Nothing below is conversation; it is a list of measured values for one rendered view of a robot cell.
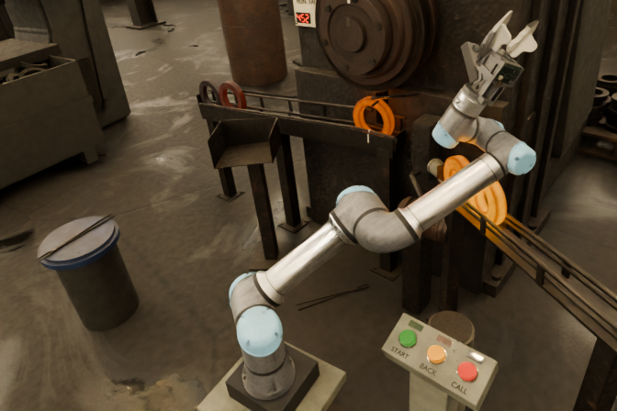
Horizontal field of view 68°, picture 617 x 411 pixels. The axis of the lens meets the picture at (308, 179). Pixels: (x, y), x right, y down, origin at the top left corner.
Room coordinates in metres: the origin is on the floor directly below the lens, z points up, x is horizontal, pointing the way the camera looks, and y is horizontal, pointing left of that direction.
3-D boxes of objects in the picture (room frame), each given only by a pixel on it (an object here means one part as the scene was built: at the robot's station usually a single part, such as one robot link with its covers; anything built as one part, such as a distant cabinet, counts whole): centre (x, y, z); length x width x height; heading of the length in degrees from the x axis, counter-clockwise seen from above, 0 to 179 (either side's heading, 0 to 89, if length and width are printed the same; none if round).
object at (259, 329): (0.85, 0.18, 0.53); 0.13 x 0.12 x 0.14; 14
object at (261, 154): (1.81, 0.25, 0.36); 0.26 x 0.20 x 0.72; 80
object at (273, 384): (0.85, 0.18, 0.42); 0.15 x 0.15 x 0.10
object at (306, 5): (2.00, -0.12, 1.15); 0.26 x 0.02 x 0.18; 45
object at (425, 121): (1.52, -0.46, 0.68); 0.11 x 0.08 x 0.24; 135
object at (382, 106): (1.68, -0.29, 0.75); 0.18 x 0.03 x 0.18; 43
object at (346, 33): (1.61, -0.22, 1.11); 0.28 x 0.06 x 0.28; 45
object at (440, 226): (1.35, -0.42, 0.27); 0.22 x 0.13 x 0.53; 45
